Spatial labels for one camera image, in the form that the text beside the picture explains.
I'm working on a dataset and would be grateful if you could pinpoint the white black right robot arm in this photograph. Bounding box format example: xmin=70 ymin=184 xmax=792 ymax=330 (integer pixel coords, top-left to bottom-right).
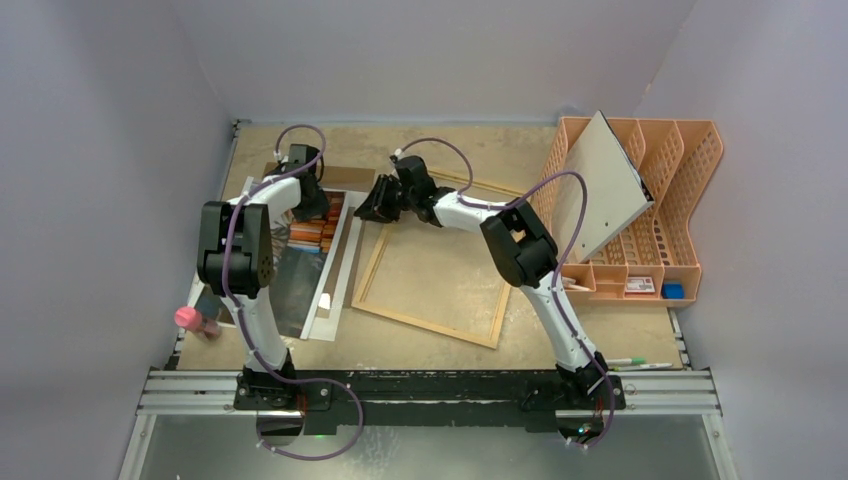
xmin=354 ymin=156 xmax=615 ymax=407

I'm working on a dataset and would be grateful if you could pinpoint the grey white board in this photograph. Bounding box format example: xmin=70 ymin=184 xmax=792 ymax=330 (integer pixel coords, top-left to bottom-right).
xmin=550 ymin=111 xmax=655 ymax=263

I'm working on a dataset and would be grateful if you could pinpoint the blue small block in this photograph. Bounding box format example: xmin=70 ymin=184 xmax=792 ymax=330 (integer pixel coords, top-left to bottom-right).
xmin=661 ymin=282 xmax=686 ymax=300

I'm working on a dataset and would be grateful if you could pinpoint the white mat board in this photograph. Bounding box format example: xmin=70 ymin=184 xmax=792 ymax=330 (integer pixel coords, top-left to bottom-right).
xmin=269 ymin=169 xmax=373 ymax=342

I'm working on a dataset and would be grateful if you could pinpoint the aluminium rail base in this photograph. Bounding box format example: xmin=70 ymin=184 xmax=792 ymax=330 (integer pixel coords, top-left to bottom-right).
xmin=137 ymin=370 xmax=721 ymax=435

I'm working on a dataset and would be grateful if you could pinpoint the orange plastic desk organizer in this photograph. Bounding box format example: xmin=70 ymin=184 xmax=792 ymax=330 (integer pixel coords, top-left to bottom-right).
xmin=532 ymin=113 xmax=723 ymax=308

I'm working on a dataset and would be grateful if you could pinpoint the green capped marker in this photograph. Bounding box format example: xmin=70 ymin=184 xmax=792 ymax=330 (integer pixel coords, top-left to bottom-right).
xmin=607 ymin=357 xmax=646 ymax=367

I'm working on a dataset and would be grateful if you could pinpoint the brown cardboard backing board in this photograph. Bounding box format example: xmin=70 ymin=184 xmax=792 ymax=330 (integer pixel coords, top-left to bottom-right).
xmin=262 ymin=161 xmax=378 ymax=321

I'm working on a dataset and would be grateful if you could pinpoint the pink bottle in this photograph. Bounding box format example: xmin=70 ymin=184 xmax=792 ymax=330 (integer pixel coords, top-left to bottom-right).
xmin=174 ymin=306 xmax=221 ymax=340

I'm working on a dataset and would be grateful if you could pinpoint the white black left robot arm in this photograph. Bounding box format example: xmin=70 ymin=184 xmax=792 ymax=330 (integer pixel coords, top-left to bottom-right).
xmin=197 ymin=144 xmax=329 ymax=409

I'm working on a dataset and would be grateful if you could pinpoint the light wooden picture frame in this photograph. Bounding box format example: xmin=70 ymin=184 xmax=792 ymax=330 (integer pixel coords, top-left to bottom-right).
xmin=351 ymin=168 xmax=531 ymax=350

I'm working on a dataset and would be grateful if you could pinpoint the small red white box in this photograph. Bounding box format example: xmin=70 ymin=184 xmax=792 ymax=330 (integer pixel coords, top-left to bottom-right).
xmin=625 ymin=276 xmax=656 ymax=295

